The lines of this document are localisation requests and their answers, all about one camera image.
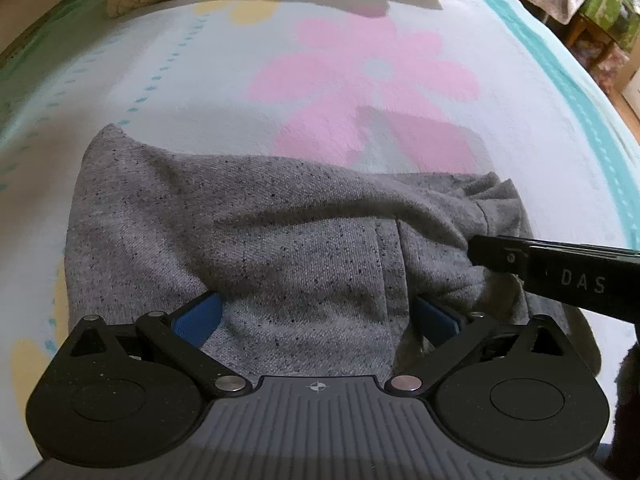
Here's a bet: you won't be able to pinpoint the floral bed blanket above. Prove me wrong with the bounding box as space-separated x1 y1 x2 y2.
1 0 639 479

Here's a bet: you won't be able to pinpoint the grey speckled pants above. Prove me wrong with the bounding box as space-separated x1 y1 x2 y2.
65 126 601 379

